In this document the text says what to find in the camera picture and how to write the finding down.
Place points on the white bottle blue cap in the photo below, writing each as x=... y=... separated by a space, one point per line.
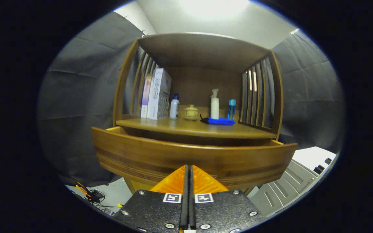
x=174 y=108

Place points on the small ceiling light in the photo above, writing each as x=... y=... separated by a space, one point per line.
x=294 y=31

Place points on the blue folded cloth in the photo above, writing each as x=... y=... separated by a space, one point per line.
x=220 y=121

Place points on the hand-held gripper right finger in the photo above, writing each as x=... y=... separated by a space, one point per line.
x=225 y=210

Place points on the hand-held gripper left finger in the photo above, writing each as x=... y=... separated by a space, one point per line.
x=154 y=210

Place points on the clear blue bottle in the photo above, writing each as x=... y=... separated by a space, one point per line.
x=231 y=110

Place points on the white pump bottle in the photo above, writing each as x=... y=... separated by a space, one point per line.
x=214 y=106

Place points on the yellow lidded tea cup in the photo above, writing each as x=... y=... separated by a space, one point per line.
x=191 y=112

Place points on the orange black tool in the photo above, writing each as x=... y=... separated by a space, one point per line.
x=91 y=194

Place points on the thick white book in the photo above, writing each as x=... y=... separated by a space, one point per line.
x=160 y=94

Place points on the white grey plastic storage unit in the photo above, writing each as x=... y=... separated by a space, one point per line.
x=290 y=181

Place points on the wooden countertop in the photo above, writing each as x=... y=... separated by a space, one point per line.
x=189 y=127

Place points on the wooden cabinet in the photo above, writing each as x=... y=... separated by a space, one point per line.
x=206 y=51

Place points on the large ceiling light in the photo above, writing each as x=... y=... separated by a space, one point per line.
x=212 y=6

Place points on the thin purple book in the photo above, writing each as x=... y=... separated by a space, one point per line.
x=146 y=94

